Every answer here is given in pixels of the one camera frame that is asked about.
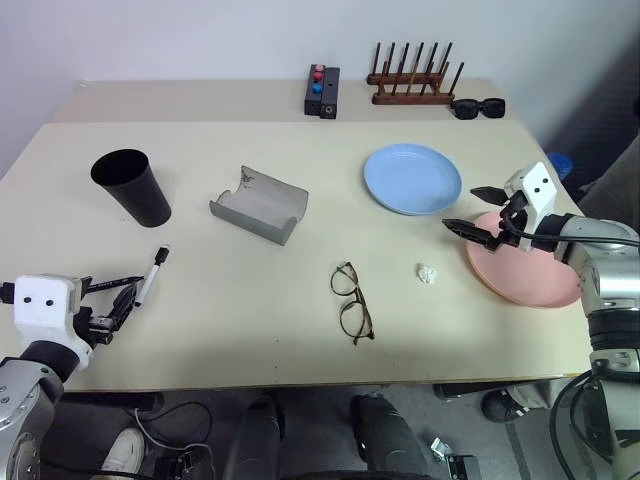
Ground plain black box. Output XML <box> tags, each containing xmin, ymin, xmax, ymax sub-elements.
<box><xmin>318</xmin><ymin>66</ymin><xmax>342</xmax><ymax>121</ymax></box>

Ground white marker with black cap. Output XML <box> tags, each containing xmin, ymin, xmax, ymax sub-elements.
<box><xmin>131</xmin><ymin>244</ymin><xmax>172</xmax><ymax>308</ymax></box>

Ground tortoiseshell eyeglasses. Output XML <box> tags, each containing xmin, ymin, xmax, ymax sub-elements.
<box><xmin>329</xmin><ymin>260</ymin><xmax>376</xmax><ymax>346</ymax></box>

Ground brown wooden peg rack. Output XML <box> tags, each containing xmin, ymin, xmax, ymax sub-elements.
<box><xmin>366</xmin><ymin>41</ymin><xmax>466</xmax><ymax>107</ymax></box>

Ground black device on floor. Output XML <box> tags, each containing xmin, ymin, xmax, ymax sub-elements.
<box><xmin>157</xmin><ymin>443</ymin><xmax>217</xmax><ymax>480</ymax></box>

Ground black pen with white print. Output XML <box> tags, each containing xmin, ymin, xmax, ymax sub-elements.
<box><xmin>85</xmin><ymin>276</ymin><xmax>147</xmax><ymax>293</ymax></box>

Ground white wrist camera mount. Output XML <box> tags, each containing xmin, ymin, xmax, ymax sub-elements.
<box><xmin>502</xmin><ymin>161</ymin><xmax>559</xmax><ymax>252</ymax></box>
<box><xmin>13</xmin><ymin>273</ymin><xmax>96</xmax><ymax>372</ymax></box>

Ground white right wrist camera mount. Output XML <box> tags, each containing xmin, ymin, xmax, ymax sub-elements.
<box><xmin>502</xmin><ymin>161</ymin><xmax>559</xmax><ymax>252</ymax></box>

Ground blue round object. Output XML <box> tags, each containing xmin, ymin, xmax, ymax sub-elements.
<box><xmin>546</xmin><ymin>151</ymin><xmax>574</xmax><ymax>182</ymax></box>

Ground white sneaker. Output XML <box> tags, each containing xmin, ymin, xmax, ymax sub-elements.
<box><xmin>101</xmin><ymin>426</ymin><xmax>147</xmax><ymax>475</ymax></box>

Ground black bar under table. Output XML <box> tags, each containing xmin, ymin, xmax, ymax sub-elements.
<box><xmin>62</xmin><ymin>391</ymin><xmax>165</xmax><ymax>412</ymax></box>

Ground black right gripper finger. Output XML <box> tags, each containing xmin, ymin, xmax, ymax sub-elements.
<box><xmin>470</xmin><ymin>185</ymin><xmax>513</xmax><ymax>206</ymax></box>
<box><xmin>441</xmin><ymin>218</ymin><xmax>502</xmax><ymax>252</ymax></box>

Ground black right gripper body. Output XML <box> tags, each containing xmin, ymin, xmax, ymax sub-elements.
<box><xmin>483</xmin><ymin>191</ymin><xmax>532</xmax><ymax>252</ymax></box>

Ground black box with coloured buttons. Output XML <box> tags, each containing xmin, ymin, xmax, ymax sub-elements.
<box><xmin>303</xmin><ymin>63</ymin><xmax>327</xmax><ymax>117</ymax></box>

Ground person in dark trousers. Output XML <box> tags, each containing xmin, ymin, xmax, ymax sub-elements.
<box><xmin>578</xmin><ymin>144</ymin><xmax>640</xmax><ymax>227</ymax></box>

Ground black sunglasses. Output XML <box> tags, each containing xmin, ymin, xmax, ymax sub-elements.
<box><xmin>451</xmin><ymin>97</ymin><xmax>507</xmax><ymax>121</ymax></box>

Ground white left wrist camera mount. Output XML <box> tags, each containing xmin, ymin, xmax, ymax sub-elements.
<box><xmin>13</xmin><ymin>273</ymin><xmax>96</xmax><ymax>372</ymax></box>

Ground white floor cable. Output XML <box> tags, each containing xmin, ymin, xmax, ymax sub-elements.
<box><xmin>132</xmin><ymin>399</ymin><xmax>214</xmax><ymax>454</ymax></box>

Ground grey open glasses case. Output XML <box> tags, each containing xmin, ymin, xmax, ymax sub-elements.
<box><xmin>208</xmin><ymin>165</ymin><xmax>310</xmax><ymax>248</ymax></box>

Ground dark rounded shape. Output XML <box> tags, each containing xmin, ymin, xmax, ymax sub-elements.
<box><xmin>351</xmin><ymin>393</ymin><xmax>432</xmax><ymax>480</ymax></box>
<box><xmin>221</xmin><ymin>393</ymin><xmax>287</xmax><ymax>480</ymax></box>

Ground metal bracket on floor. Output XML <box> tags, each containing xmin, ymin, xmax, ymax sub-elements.
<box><xmin>428</xmin><ymin>436</ymin><xmax>482</xmax><ymax>480</ymax></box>

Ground pink plate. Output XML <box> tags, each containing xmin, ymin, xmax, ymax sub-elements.
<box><xmin>465</xmin><ymin>210</ymin><xmax>584</xmax><ymax>310</ymax></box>

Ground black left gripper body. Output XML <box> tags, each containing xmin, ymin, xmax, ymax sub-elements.
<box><xmin>73</xmin><ymin>307</ymin><xmax>122</xmax><ymax>347</ymax></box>

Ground black looped body cable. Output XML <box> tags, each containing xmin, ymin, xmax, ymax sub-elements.
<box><xmin>548</xmin><ymin>368</ymin><xmax>620</xmax><ymax>475</ymax></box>

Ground black sneaker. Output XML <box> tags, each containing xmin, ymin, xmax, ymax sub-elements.
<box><xmin>481</xmin><ymin>388</ymin><xmax>532</xmax><ymax>424</ymax></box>

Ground black plastic cup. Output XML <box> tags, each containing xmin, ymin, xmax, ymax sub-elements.
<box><xmin>89</xmin><ymin>148</ymin><xmax>174</xmax><ymax>230</ymax></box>

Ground blue plate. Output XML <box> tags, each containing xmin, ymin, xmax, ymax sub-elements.
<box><xmin>363</xmin><ymin>143</ymin><xmax>463</xmax><ymax>217</ymax></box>

